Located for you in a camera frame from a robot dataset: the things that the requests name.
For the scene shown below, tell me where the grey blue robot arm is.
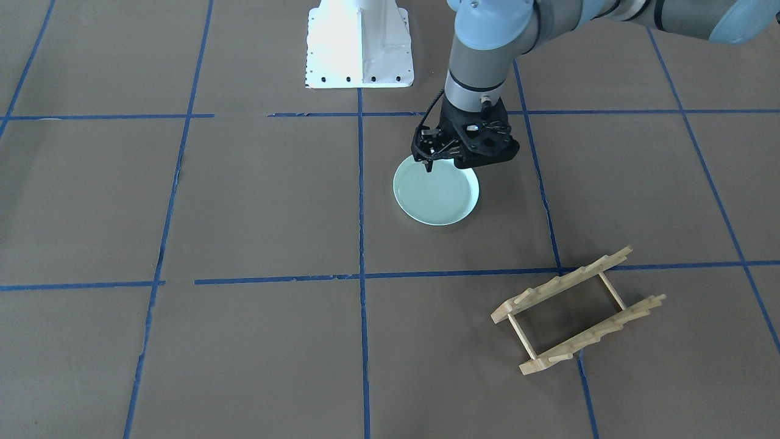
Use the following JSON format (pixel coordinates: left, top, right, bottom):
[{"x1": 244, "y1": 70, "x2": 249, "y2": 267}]
[{"x1": 411, "y1": 1, "x2": 779, "y2": 172}]

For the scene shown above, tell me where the wooden dish rack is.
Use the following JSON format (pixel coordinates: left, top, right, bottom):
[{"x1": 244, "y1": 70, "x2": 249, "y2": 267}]
[{"x1": 490, "y1": 246, "x2": 667, "y2": 376}]

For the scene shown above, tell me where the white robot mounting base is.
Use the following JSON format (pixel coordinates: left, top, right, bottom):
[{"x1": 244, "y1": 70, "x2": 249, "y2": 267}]
[{"x1": 305, "y1": 1, "x2": 415, "y2": 89}]

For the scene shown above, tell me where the light green round plate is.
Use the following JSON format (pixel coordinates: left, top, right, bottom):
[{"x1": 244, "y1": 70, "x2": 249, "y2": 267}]
[{"x1": 392, "y1": 155, "x2": 480, "y2": 227}]

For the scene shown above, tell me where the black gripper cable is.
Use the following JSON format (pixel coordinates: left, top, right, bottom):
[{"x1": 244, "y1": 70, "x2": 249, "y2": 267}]
[{"x1": 424, "y1": 88, "x2": 445, "y2": 129}]

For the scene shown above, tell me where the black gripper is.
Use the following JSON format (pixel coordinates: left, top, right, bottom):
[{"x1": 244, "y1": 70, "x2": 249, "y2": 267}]
[{"x1": 411, "y1": 98, "x2": 519, "y2": 173}]

